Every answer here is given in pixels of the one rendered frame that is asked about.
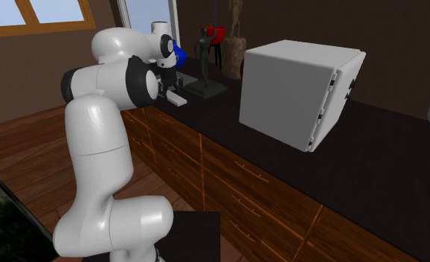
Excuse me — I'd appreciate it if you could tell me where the grey flat slab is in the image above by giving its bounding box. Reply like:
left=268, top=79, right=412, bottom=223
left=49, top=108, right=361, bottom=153
left=175, top=71, right=199, bottom=87

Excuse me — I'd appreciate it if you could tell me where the white flat slab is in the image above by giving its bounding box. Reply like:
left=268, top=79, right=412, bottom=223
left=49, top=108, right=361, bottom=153
left=165, top=89, right=189, bottom=108

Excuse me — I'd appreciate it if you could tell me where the blue cup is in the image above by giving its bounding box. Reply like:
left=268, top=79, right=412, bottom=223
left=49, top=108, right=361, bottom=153
left=173, top=39, right=188, bottom=68

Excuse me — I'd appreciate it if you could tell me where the dark human figure statue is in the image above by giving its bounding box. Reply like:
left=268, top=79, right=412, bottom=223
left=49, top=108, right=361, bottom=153
left=184, top=27, right=228, bottom=100

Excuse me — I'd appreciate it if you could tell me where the red bowl on black stand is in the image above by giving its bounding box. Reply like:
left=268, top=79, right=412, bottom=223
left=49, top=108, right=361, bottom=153
left=204, top=25, right=226, bottom=71

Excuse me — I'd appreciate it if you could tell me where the white framed window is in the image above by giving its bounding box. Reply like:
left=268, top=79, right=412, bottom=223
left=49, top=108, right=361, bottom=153
left=116, top=0, right=182, bottom=48

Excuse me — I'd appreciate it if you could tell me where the brown vase with dry branches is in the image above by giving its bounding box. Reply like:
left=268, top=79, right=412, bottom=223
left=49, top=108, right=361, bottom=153
left=221, top=0, right=248, bottom=80

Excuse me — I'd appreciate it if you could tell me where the white box with black hinges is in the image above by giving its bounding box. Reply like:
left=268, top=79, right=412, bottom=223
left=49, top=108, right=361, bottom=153
left=238, top=39, right=367, bottom=153

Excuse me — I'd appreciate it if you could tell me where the wooden framed window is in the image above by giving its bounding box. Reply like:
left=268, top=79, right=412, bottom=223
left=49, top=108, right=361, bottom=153
left=0, top=0, right=97, bottom=40

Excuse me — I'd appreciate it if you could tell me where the wooden chest of drawers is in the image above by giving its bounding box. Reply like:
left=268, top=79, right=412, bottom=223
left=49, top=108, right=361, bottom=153
left=121, top=57, right=430, bottom=262

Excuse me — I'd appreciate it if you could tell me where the dark robot stand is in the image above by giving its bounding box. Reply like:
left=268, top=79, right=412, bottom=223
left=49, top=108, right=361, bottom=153
left=82, top=211, right=222, bottom=262

